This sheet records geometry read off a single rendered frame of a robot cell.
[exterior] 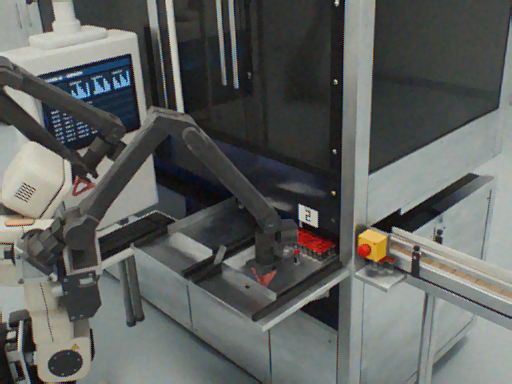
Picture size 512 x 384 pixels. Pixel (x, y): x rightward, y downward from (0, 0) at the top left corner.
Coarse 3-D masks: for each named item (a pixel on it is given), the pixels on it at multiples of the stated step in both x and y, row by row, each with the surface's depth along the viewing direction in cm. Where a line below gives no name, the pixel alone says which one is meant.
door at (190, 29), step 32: (160, 0) 224; (192, 0) 210; (224, 0) 198; (160, 32) 230; (192, 32) 216; (224, 32) 203; (192, 64) 222; (192, 96) 229; (224, 96) 215; (224, 128) 221
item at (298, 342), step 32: (480, 192) 247; (416, 224) 221; (448, 224) 236; (480, 224) 258; (480, 256) 269; (160, 288) 303; (192, 288) 278; (416, 288) 232; (192, 320) 289; (224, 320) 267; (288, 320) 231; (384, 320) 221; (416, 320) 241; (448, 320) 264; (224, 352) 276; (256, 352) 256; (288, 352) 238; (320, 352) 222; (384, 352) 229; (416, 352) 250
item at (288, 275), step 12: (240, 252) 202; (252, 252) 207; (276, 252) 208; (288, 252) 207; (228, 264) 200; (240, 264) 202; (276, 264) 201; (288, 264) 200; (300, 264) 200; (312, 264) 200; (324, 264) 193; (240, 276) 192; (252, 276) 195; (276, 276) 194; (288, 276) 194; (300, 276) 194; (312, 276) 191; (252, 288) 189; (264, 288) 184; (276, 288) 188; (288, 288) 184
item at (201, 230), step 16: (208, 208) 233; (224, 208) 239; (176, 224) 224; (192, 224) 229; (208, 224) 228; (224, 224) 227; (240, 224) 227; (256, 224) 226; (192, 240) 212; (208, 240) 217; (224, 240) 217; (208, 256) 207
